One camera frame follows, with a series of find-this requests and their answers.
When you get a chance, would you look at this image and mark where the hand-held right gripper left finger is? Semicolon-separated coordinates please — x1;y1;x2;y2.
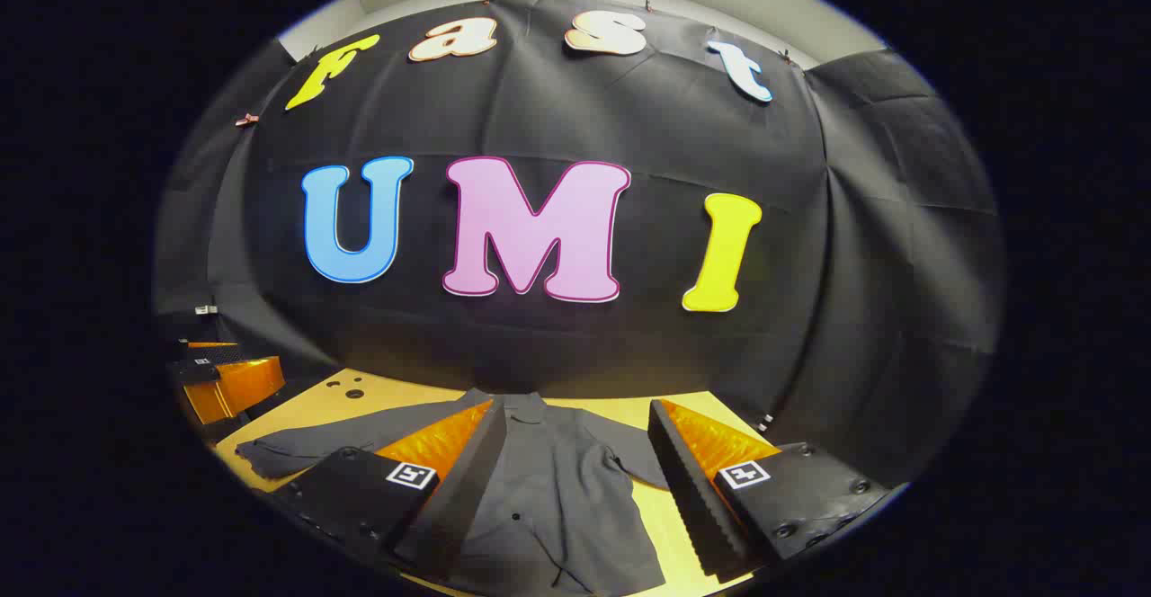
270;397;510;580

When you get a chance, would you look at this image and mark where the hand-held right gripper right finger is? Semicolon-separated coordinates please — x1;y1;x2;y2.
647;397;900;584

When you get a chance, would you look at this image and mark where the grey button-up shirt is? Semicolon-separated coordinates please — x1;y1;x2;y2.
236;390;672;596

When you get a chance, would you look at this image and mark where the black backdrop cloth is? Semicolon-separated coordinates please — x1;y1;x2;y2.
153;0;1004;490

